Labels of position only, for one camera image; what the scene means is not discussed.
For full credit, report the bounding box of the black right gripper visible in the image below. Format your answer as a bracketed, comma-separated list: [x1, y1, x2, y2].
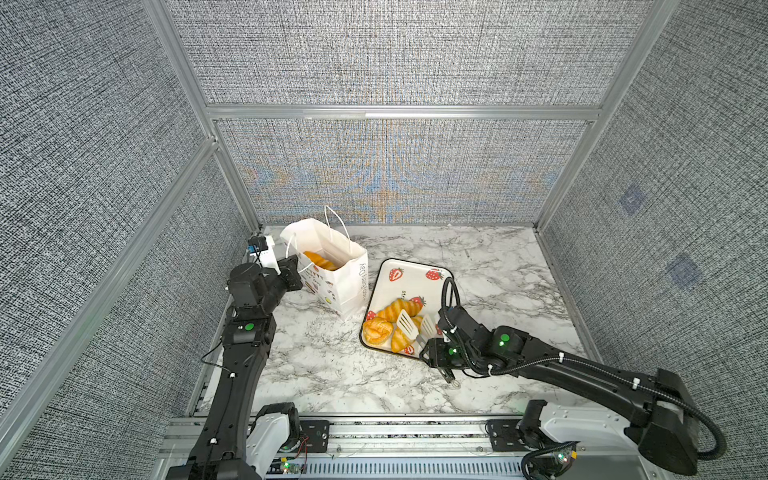
[414, 339, 480, 370]

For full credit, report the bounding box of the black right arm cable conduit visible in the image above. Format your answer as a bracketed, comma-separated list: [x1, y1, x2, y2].
[440, 276, 728, 461]

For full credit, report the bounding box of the striped croissant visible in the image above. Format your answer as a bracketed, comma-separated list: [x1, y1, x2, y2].
[376, 298, 423, 323]
[391, 316, 423, 355]

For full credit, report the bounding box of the long braided bread loaf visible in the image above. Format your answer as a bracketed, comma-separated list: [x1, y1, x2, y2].
[304, 251, 338, 271]

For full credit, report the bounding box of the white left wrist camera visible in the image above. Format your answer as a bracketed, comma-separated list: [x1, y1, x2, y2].
[247, 234, 280, 273]

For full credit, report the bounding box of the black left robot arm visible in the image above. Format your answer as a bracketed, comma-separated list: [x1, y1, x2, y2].
[166, 255, 303, 479]

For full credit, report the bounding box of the aluminium cage frame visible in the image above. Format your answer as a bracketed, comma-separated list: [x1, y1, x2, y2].
[1, 1, 675, 464]

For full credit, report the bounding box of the white paper gift bag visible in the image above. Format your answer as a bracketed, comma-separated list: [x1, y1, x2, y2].
[280, 206, 369, 319]

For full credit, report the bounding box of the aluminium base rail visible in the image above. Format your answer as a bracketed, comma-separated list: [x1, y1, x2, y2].
[149, 413, 673, 480]

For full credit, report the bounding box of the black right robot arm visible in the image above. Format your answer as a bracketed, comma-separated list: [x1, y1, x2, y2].
[419, 307, 700, 476]

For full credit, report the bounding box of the white strawberry-print tray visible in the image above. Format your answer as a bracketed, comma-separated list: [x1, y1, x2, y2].
[359, 258, 451, 360]

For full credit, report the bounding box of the round bun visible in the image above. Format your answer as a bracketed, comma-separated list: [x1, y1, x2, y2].
[362, 317, 394, 346]

